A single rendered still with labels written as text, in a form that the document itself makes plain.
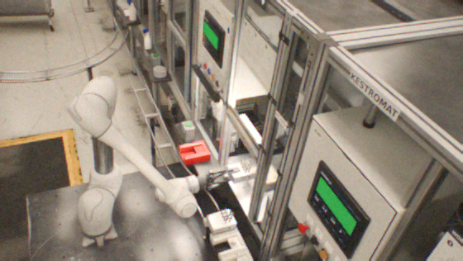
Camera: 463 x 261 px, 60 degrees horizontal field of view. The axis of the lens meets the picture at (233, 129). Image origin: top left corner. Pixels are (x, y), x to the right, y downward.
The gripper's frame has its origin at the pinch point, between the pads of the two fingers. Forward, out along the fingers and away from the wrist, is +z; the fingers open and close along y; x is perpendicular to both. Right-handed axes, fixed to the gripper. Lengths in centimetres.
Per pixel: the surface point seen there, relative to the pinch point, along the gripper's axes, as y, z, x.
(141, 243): -36, -51, -1
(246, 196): -13.2, 6.4, -6.7
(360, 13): 96, 31, -23
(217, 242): -17.9, -18.0, -25.3
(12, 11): -77, -110, 406
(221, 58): 55, 0, 26
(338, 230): 52, -3, -77
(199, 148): -8.9, -6.2, 33.2
